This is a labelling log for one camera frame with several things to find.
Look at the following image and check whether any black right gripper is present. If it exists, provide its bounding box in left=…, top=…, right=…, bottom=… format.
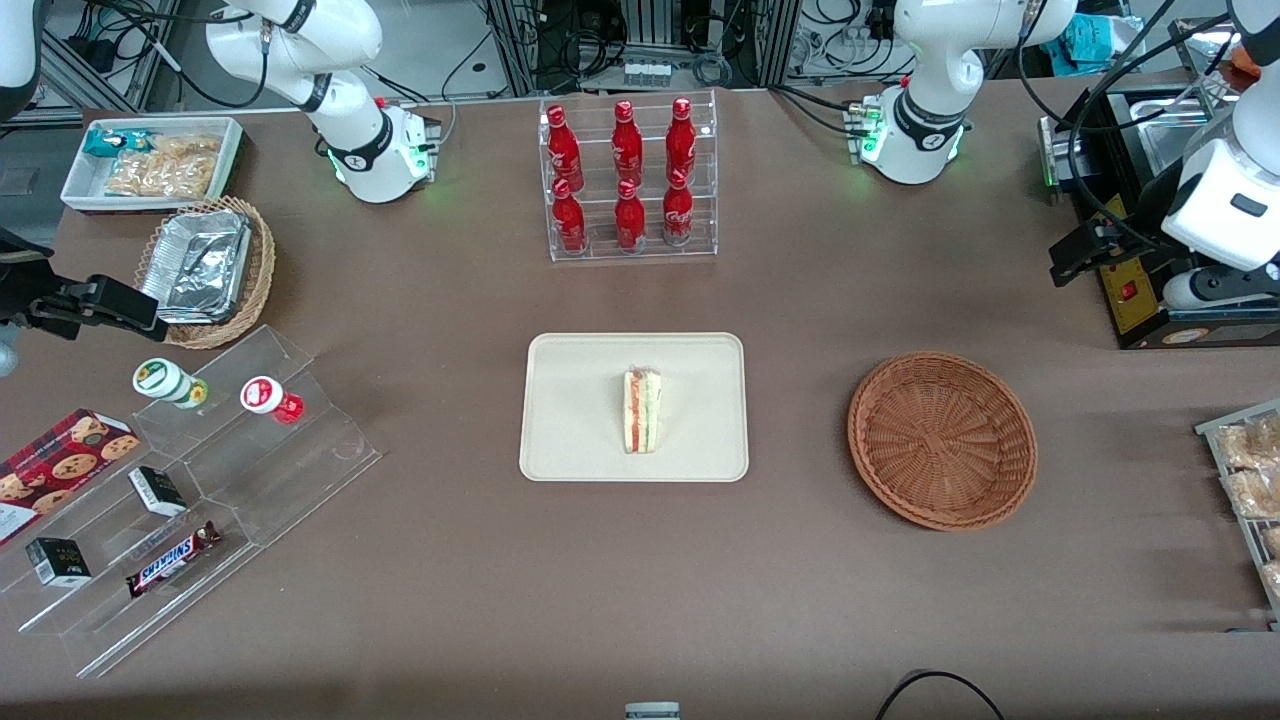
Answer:
left=0, top=228, right=170, bottom=344

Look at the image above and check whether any triangular sandwich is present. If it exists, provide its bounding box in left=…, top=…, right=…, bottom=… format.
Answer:
left=623, top=365, right=664, bottom=455

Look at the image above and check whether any silver foil tray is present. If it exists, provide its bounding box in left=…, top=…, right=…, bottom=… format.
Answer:
left=139, top=208, right=254, bottom=326

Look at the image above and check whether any oval tan wicker basket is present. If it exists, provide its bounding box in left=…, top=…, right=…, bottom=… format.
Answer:
left=133, top=195, right=277, bottom=351

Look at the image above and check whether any round brown wicker basket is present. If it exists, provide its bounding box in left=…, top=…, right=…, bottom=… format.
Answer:
left=847, top=351, right=1039, bottom=532

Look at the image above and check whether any beige rectangular serving tray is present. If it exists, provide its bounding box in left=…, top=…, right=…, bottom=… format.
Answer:
left=518, top=332, right=750, bottom=484

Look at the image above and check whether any green lid drink bottle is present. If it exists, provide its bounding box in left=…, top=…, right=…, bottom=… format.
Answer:
left=132, top=357, right=210, bottom=411

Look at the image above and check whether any black hot food display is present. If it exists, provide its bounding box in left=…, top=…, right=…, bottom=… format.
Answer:
left=1037, top=15, right=1280, bottom=352

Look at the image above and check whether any white rectangular snack bin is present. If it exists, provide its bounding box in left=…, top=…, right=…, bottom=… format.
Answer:
left=60, top=116, right=245, bottom=215

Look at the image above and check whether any clear bag of crackers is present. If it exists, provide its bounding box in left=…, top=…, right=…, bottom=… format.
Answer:
left=104, top=152, right=219, bottom=200
left=148, top=134, right=223, bottom=161

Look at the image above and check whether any steel food pan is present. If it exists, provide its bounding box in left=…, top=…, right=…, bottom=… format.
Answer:
left=1135, top=96, right=1223, bottom=179

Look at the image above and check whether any green snack packet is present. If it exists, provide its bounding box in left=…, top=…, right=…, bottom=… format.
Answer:
left=82, top=128, right=153, bottom=162

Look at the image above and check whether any red lid drink bottle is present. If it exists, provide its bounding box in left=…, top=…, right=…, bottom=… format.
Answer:
left=239, top=375, right=306, bottom=426

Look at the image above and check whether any red tartan cookie box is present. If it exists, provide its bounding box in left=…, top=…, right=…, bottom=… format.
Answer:
left=0, top=407, right=142, bottom=547

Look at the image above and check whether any small black box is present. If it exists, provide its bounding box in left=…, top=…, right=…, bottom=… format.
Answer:
left=127, top=465, right=189, bottom=518
left=24, top=536, right=93, bottom=588

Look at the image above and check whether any teal plastic bag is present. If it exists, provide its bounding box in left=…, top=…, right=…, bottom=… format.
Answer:
left=1062, top=13, right=1133, bottom=73

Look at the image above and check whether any clear acrylic stepped stand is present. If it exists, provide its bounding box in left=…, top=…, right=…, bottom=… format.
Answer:
left=128, top=324, right=384, bottom=548
left=0, top=450, right=253, bottom=680

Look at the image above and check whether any Snickers chocolate bar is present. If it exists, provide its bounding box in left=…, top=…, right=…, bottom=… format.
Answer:
left=124, top=520, right=224, bottom=600

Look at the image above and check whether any red cola bottle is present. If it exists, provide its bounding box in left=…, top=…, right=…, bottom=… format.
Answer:
left=661, top=168, right=695, bottom=249
left=546, top=104, right=585, bottom=193
left=665, top=97, right=698, bottom=185
left=613, top=179, right=648, bottom=254
left=611, top=100, right=645, bottom=187
left=551, top=178, right=589, bottom=255

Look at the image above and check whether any clear acrylic bottle rack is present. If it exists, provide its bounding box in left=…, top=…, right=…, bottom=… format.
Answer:
left=539, top=89, right=720, bottom=264

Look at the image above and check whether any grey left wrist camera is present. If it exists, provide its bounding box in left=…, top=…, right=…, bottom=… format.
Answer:
left=1161, top=264, right=1280, bottom=312

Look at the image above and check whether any grey wire pastry rack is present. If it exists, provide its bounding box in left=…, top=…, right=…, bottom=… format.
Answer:
left=1194, top=399, right=1280, bottom=633

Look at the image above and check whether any black cable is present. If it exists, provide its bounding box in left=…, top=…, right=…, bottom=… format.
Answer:
left=874, top=669, right=1007, bottom=720

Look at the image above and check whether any aluminium frame rack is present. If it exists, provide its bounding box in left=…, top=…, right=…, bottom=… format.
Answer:
left=484, top=0, right=803, bottom=97

